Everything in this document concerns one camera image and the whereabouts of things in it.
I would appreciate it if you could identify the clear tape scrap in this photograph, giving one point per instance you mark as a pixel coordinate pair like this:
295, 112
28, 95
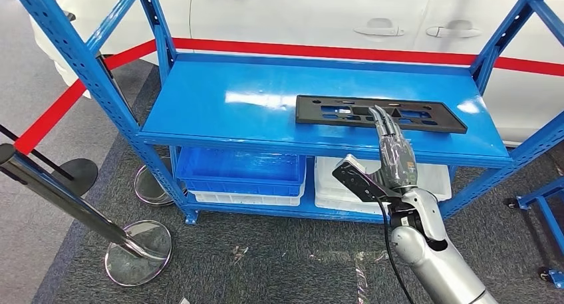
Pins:
240, 253

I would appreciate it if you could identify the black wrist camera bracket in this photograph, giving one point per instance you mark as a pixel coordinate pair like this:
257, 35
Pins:
357, 183

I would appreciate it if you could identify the white plastic bin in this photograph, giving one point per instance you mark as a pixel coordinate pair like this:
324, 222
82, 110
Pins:
246, 199
328, 183
339, 208

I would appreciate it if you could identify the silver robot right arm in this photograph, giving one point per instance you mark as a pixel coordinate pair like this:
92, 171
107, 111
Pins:
432, 258

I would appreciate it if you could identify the chrome stanchion post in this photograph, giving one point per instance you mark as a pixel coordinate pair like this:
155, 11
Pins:
66, 197
154, 192

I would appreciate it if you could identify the clear floor tape strip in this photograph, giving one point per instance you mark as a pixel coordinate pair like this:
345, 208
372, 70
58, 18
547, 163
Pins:
361, 275

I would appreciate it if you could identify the red barrier belt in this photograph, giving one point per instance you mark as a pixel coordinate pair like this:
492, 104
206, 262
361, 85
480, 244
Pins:
57, 112
308, 51

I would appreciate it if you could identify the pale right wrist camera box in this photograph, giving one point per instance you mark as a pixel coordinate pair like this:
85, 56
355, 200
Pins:
352, 163

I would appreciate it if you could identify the blue metal shelf rack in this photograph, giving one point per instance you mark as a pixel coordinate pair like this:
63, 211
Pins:
264, 86

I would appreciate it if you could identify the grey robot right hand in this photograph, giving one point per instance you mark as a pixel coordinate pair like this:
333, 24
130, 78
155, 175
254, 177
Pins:
396, 161

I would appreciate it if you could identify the blue wheeled storage rack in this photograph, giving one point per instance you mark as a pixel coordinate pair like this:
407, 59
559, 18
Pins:
548, 218

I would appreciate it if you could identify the white car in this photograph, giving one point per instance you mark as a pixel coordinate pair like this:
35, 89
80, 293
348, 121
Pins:
286, 20

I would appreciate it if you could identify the black plastic plate bracket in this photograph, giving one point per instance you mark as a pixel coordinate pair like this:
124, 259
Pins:
304, 112

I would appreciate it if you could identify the black-base stanchion post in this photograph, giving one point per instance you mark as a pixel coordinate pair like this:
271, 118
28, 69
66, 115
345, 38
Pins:
77, 176

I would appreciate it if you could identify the blue plastic bin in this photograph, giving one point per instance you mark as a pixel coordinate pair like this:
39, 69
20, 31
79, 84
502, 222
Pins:
238, 170

